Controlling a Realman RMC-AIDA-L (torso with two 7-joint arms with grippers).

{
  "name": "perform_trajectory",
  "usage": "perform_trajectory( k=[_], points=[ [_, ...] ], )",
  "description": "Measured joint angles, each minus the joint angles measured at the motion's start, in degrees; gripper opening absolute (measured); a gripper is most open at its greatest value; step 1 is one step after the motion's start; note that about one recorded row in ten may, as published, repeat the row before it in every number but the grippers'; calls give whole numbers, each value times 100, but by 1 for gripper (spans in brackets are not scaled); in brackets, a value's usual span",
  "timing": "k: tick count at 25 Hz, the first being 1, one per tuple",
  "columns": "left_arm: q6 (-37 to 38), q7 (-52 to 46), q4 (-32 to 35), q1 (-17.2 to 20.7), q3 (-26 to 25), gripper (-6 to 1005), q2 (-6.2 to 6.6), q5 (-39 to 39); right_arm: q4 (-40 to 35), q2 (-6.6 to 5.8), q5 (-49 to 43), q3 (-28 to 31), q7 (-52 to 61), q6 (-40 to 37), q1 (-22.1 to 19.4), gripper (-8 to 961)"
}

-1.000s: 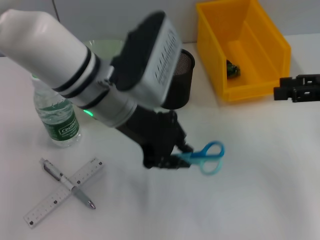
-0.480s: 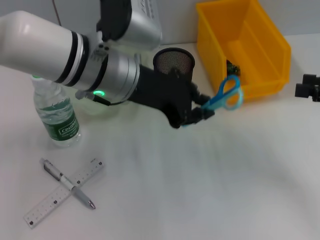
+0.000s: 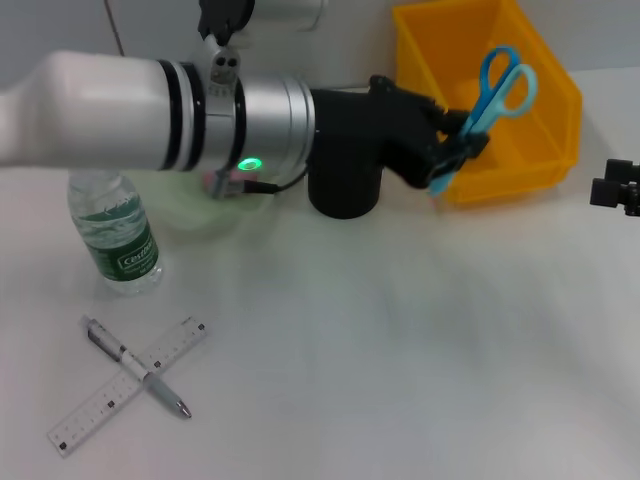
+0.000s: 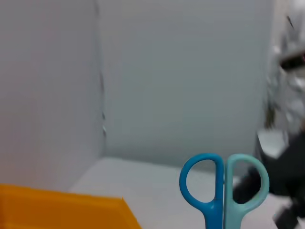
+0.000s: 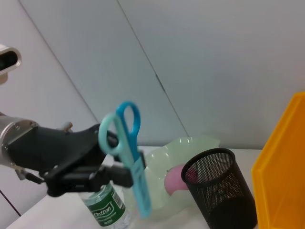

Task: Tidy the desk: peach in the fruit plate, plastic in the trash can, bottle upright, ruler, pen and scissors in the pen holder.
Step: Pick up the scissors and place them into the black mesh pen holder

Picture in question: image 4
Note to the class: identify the yellow plastic bin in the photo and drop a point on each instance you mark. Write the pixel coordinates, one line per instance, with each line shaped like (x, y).
(59, 210)

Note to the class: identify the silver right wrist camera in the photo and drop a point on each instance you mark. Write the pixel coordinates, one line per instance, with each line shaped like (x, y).
(271, 143)

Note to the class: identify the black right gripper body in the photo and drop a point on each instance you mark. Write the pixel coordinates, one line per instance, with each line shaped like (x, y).
(290, 171)

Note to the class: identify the blue and teal scissors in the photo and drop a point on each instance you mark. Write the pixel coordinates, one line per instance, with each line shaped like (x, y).
(214, 214)

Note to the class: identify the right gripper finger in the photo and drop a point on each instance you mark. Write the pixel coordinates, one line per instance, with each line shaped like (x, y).
(247, 188)
(288, 217)

